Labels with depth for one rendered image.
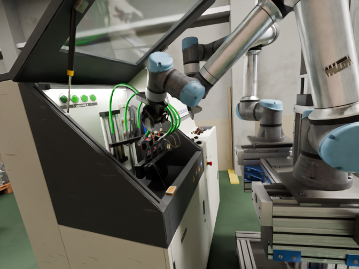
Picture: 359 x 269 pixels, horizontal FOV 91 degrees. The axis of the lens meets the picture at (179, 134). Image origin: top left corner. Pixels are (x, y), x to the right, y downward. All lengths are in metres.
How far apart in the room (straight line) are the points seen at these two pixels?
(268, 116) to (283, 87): 2.02
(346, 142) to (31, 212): 1.29
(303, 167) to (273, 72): 2.47
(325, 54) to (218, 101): 2.48
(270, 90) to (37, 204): 2.90
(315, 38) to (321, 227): 0.54
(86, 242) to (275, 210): 0.81
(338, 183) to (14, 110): 1.20
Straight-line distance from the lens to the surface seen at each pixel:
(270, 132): 1.10
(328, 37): 0.50
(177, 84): 0.53
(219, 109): 2.92
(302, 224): 0.73
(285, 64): 3.11
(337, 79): 0.50
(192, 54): 0.84
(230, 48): 0.62
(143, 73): 1.37
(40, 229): 1.26
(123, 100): 1.35
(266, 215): 0.68
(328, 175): 0.67
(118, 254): 0.95
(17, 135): 1.06
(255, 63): 1.20
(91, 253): 1.07
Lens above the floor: 1.35
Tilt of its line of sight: 13 degrees down
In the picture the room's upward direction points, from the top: 6 degrees counter-clockwise
